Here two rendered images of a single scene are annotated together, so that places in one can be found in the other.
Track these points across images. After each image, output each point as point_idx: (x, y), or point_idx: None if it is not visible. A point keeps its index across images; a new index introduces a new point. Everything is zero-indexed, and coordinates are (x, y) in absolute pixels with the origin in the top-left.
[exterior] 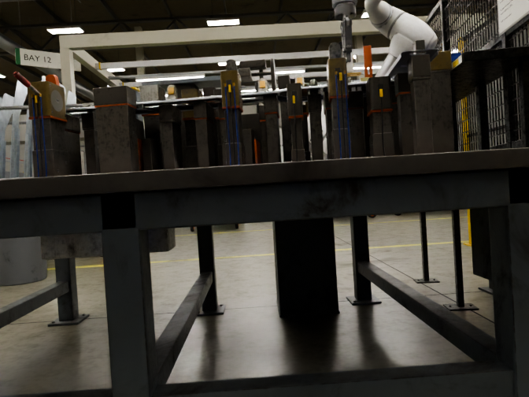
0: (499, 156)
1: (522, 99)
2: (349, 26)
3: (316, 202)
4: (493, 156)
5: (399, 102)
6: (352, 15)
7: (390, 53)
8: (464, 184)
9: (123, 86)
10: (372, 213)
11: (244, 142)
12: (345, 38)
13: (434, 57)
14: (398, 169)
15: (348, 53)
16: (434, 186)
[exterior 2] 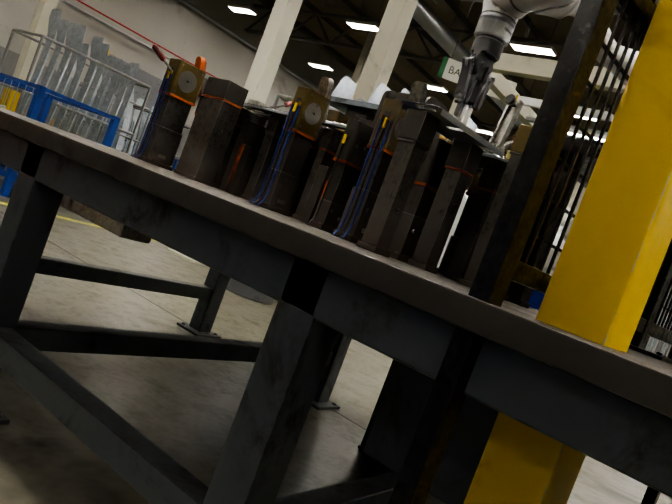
0: (267, 226)
1: None
2: (467, 67)
3: (134, 210)
4: (262, 223)
5: (442, 178)
6: (489, 55)
7: None
8: (249, 252)
9: (228, 80)
10: (166, 243)
11: (316, 180)
12: (458, 82)
13: (447, 119)
14: (181, 200)
15: (459, 104)
16: (223, 240)
